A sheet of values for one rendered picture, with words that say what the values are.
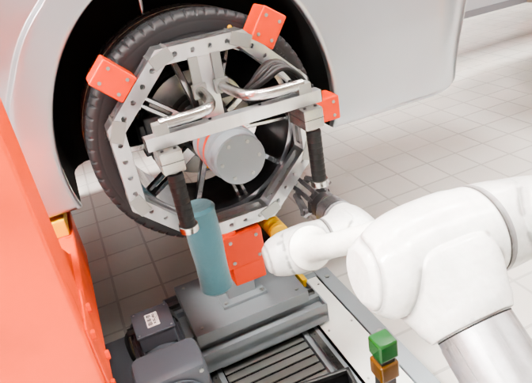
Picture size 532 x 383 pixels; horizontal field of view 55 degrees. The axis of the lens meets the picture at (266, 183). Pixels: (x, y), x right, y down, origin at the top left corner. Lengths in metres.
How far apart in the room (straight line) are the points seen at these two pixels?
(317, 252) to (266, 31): 0.58
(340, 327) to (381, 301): 1.19
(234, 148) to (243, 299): 0.70
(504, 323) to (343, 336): 1.17
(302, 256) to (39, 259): 0.54
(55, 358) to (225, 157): 0.55
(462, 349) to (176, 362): 0.86
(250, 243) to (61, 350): 0.67
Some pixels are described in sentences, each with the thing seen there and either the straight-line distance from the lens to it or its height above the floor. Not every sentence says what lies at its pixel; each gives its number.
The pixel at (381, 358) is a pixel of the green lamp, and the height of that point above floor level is 0.64.
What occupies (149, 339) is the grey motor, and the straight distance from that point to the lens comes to 1.46.
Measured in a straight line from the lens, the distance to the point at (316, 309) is 1.79.
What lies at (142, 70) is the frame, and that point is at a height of 1.08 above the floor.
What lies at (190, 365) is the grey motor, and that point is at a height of 0.40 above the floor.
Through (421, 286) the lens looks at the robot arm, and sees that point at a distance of 0.65.
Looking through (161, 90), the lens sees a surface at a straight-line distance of 1.50.
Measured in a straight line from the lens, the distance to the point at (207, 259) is 1.34.
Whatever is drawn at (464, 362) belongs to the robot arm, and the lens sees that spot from 0.68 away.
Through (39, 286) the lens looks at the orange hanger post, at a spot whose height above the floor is 0.86.
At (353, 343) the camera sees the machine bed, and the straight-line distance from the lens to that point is 1.79.
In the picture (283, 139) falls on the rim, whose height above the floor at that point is 0.76.
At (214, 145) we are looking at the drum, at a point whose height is 0.89.
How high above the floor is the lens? 1.34
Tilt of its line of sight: 27 degrees down
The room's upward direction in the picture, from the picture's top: 10 degrees counter-clockwise
